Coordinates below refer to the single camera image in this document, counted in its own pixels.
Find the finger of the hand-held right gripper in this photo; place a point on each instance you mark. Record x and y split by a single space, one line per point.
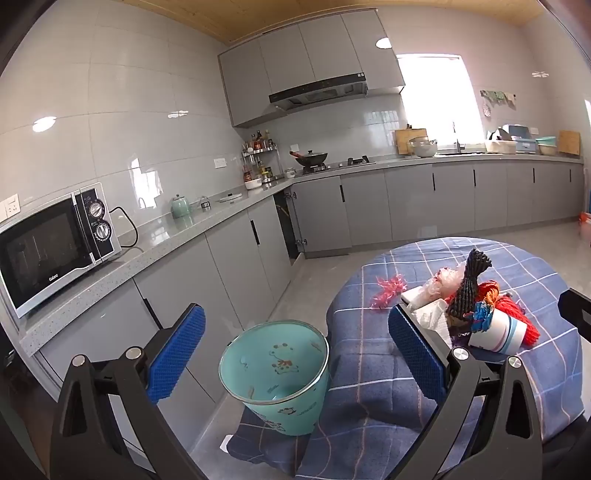
577 314

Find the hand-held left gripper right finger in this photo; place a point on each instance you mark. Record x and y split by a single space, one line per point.
415 355

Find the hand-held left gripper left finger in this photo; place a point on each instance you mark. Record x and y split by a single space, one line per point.
178 355

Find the purple plastic bag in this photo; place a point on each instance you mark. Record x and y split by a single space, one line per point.
459 336

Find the red foam net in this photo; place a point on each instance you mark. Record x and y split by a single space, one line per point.
526 323

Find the white sponge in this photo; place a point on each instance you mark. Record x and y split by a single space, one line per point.
415 295

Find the pink plastic wrapper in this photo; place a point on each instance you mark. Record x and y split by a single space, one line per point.
387 290

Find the black foam net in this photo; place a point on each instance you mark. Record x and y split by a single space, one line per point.
468 286

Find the teal cartoon print bin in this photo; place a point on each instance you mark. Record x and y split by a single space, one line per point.
295 410

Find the white tissue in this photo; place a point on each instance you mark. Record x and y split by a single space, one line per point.
431 321

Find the blue plaid tablecloth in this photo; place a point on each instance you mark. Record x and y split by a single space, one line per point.
369 401

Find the purple snack wrapper pile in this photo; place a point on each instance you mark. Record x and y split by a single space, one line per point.
480 316

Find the clear plastic bag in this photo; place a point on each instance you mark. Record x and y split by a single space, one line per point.
445 281

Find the white striped paper cup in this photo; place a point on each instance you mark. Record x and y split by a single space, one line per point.
498 334

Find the plastic jug with red lid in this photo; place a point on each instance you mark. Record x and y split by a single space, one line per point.
585 226

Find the grey base cabinets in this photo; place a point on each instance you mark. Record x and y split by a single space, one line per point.
415 203

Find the small black countertop gadget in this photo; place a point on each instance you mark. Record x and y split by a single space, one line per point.
205 204

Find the white flat tray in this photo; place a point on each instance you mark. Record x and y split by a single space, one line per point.
231 198

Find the white microwave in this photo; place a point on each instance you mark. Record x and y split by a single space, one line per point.
41 258

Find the teal plastic basin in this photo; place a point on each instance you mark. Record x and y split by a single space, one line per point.
547 146

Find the light wooden board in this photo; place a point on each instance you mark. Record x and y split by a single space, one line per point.
569 144

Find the blue-grey plastic container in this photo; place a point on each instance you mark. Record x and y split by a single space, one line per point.
524 141

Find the white dish basket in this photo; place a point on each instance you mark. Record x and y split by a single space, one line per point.
501 146

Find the white bowl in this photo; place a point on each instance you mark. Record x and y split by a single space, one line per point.
253 184

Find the gas stove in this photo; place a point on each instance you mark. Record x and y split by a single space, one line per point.
355 162

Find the metal basin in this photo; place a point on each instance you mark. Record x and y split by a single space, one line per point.
422 148

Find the metal faucet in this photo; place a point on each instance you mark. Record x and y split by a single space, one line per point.
458 141

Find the metal spice rack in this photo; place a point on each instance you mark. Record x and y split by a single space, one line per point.
263 161

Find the small white jar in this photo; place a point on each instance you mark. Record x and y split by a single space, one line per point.
290 173

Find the wooden cutting board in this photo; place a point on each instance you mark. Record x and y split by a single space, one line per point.
401 138

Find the black wok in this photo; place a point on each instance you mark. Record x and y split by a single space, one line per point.
311 158

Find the group of condiment bottles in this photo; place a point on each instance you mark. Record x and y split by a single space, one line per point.
263 141

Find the hanging cloths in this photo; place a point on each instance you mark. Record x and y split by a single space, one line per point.
497 97

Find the bright window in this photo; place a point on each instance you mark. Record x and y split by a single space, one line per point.
434 97

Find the black range hood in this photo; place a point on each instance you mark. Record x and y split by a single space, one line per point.
318 94

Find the white wall socket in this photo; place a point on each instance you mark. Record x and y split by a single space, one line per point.
220 163
11 207

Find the grey wall cabinets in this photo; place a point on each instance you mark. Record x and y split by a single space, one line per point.
286 60

